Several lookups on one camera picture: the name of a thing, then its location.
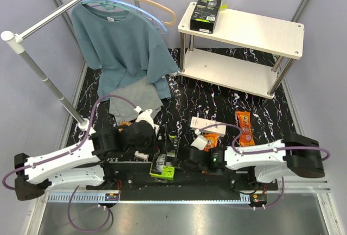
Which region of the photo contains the black green razor box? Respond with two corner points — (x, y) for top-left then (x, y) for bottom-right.
(149, 154), (175, 181)

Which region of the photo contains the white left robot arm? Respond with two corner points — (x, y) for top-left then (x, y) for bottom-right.
(14, 120), (168, 201)

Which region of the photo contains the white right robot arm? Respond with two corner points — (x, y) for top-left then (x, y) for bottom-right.
(178, 134), (330, 190)

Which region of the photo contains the white two-tier shelf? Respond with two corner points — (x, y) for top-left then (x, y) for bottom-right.
(178, 2), (305, 100)

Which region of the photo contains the black razor box on shelf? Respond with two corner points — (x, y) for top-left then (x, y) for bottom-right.
(190, 0), (222, 34)

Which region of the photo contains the orange snack packet left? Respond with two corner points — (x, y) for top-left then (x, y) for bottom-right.
(120, 121), (132, 127)

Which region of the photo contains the orange snack packet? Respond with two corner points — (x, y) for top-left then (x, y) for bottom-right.
(203, 133), (219, 151)
(236, 111), (255, 147)
(120, 121), (132, 127)

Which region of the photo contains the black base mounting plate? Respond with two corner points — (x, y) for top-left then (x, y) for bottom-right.
(103, 162), (279, 202)

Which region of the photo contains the orange snack packet middle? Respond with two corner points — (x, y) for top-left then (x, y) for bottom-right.
(203, 133), (219, 151)

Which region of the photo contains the long white cosmetic box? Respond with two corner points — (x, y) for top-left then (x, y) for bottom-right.
(188, 117), (226, 137)

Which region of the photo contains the grey folded cloth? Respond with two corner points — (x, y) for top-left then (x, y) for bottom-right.
(109, 77), (163, 125)

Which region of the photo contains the black marble pattern mat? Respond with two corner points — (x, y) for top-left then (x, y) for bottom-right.
(75, 48), (299, 146)

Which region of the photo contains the orange snack packet right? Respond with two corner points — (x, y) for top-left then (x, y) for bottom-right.
(236, 111), (255, 147)

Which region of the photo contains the teal t-shirt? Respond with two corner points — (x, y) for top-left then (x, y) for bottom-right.
(71, 3), (179, 99)

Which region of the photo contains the blue plastic hanger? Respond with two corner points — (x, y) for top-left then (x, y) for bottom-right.
(81, 0), (169, 35)

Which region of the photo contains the metal clothes rack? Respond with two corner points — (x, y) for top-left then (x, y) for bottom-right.
(0, 0), (136, 138)

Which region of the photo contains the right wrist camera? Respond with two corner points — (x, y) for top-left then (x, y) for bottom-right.
(191, 129), (208, 150)

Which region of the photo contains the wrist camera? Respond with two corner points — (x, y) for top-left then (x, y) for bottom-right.
(191, 129), (208, 150)
(136, 109), (154, 126)

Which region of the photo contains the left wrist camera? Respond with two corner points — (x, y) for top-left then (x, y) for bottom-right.
(136, 109), (154, 126)

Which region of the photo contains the aluminium rail frame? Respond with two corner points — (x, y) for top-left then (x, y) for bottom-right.
(277, 180), (330, 193)

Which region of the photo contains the white slotted cable duct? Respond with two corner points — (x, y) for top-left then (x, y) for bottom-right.
(48, 192), (120, 204)

